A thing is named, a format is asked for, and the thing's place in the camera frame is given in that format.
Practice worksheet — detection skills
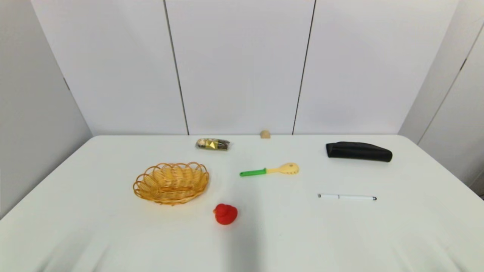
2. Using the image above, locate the yellow spoon with green handle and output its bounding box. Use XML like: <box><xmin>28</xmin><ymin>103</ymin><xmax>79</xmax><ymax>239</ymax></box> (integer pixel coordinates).
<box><xmin>239</xmin><ymin>162</ymin><xmax>299</xmax><ymax>177</ymax></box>

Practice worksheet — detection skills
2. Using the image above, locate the white pen with black tip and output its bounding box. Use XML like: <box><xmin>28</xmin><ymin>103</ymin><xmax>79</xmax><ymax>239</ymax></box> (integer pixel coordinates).
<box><xmin>318</xmin><ymin>193</ymin><xmax>377</xmax><ymax>201</ymax></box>

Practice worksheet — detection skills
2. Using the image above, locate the red rubber duck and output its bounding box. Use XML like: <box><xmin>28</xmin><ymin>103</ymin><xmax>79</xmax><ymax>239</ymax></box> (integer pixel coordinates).
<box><xmin>213</xmin><ymin>203</ymin><xmax>238</xmax><ymax>226</ymax></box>

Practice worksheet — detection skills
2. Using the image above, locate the black pencil case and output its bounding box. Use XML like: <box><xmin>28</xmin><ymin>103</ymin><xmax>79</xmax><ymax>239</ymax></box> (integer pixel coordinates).
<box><xmin>326</xmin><ymin>142</ymin><xmax>393</xmax><ymax>163</ymax></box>

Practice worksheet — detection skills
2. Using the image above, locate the gold foil chocolate packet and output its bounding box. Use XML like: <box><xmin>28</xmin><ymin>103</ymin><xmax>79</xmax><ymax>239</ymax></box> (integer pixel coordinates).
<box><xmin>195</xmin><ymin>138</ymin><xmax>232</xmax><ymax>151</ymax></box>

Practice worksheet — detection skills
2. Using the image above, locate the yellow woven wicker basket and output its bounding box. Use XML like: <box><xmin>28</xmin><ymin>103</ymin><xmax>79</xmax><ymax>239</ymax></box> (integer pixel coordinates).
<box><xmin>133</xmin><ymin>162</ymin><xmax>210</xmax><ymax>206</ymax></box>

